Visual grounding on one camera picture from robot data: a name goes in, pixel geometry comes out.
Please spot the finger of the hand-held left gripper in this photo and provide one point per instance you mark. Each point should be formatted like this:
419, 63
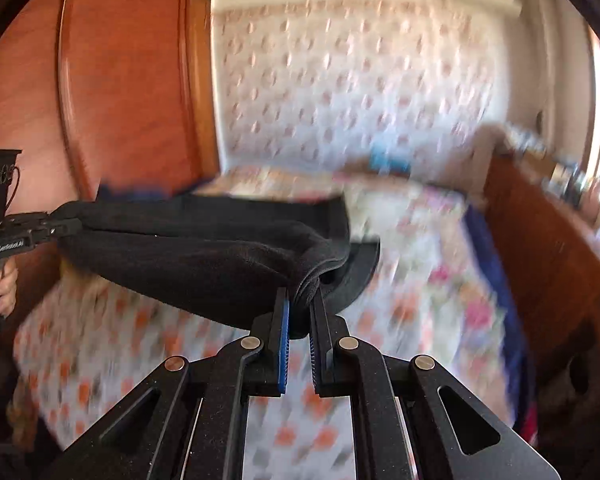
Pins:
65, 224

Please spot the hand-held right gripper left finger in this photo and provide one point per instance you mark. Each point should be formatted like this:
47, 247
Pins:
280, 342

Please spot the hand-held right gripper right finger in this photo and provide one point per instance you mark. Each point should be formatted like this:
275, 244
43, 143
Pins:
316, 355

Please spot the black garment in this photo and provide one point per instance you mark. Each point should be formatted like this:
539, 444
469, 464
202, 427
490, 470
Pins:
205, 260

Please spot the navy blue garment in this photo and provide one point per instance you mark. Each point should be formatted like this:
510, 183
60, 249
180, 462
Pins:
130, 191

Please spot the floral blanket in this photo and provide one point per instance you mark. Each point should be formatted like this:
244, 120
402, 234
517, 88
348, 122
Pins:
430, 270

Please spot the wooden wardrobe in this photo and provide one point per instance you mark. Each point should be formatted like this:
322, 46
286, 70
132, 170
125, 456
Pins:
120, 85

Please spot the white orange-print bed sheet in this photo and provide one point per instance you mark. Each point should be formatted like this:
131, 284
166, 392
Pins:
130, 360

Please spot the blue bed sheet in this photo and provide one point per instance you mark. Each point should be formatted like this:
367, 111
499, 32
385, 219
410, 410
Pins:
500, 300

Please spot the blue box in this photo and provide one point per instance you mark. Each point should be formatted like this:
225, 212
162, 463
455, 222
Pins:
389, 160

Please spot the wooden dresser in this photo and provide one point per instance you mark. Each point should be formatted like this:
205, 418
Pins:
545, 260

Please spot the clutter of small items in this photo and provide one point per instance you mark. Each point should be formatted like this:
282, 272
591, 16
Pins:
570, 175

